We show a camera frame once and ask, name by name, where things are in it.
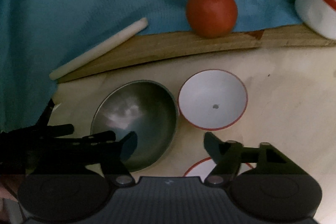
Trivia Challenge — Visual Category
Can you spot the white bowl red rim front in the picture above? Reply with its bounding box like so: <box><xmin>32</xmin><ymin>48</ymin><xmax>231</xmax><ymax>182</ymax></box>
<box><xmin>183</xmin><ymin>157</ymin><xmax>256</xmax><ymax>181</ymax></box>

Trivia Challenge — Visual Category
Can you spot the white bowl red rim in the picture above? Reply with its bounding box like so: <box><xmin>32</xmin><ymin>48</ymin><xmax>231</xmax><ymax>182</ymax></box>
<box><xmin>183</xmin><ymin>157</ymin><xmax>256</xmax><ymax>181</ymax></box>
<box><xmin>178</xmin><ymin>69</ymin><xmax>248</xmax><ymax>131</ymax></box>

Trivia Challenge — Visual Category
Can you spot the white bowl red rim back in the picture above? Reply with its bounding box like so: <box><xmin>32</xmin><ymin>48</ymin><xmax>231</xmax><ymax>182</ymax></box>
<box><xmin>178</xmin><ymin>69</ymin><xmax>248</xmax><ymax>131</ymax></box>

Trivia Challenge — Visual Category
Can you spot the deep steel bowl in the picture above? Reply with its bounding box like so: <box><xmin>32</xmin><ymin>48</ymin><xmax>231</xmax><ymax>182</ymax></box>
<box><xmin>91</xmin><ymin>80</ymin><xmax>179</xmax><ymax>172</ymax></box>

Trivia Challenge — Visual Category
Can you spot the person's left hand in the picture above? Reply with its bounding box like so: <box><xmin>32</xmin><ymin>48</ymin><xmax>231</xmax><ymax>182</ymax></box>
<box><xmin>1</xmin><ymin>177</ymin><xmax>20</xmax><ymax>201</ymax></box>

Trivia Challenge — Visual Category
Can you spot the wooden shelf board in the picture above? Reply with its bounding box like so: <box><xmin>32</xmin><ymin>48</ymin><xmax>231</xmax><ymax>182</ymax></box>
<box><xmin>58</xmin><ymin>24</ymin><xmax>335</xmax><ymax>83</ymax></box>

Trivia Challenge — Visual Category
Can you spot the white foam rod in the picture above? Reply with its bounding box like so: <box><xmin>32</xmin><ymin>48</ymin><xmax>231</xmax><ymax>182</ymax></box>
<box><xmin>49</xmin><ymin>18</ymin><xmax>148</xmax><ymax>80</ymax></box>

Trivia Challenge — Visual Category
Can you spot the red tomato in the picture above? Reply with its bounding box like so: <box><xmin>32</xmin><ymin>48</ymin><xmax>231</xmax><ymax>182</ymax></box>
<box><xmin>186</xmin><ymin>0</ymin><xmax>238</xmax><ymax>38</ymax></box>

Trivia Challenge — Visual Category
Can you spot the blue cloth drape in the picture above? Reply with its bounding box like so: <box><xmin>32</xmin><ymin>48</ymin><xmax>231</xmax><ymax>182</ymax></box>
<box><xmin>0</xmin><ymin>0</ymin><xmax>305</xmax><ymax>132</ymax></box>

